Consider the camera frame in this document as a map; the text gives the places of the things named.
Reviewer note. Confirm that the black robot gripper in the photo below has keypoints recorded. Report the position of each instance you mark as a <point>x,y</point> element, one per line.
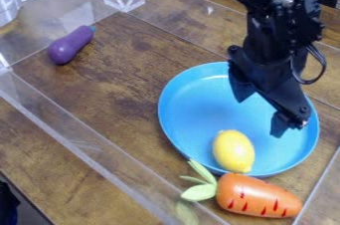
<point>262,68</point>

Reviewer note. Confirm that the yellow toy lemon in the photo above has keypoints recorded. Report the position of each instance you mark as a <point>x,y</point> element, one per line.
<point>234,151</point>

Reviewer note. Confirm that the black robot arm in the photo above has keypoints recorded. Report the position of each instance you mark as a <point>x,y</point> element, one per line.
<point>290,23</point>

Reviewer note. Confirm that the blue round plastic tray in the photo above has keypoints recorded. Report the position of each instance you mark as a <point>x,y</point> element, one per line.
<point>198,107</point>

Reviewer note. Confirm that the orange toy carrot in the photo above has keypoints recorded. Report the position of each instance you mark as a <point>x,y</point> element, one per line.
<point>242,194</point>

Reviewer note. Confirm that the purple toy eggplant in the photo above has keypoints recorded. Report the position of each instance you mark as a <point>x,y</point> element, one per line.
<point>64,49</point>

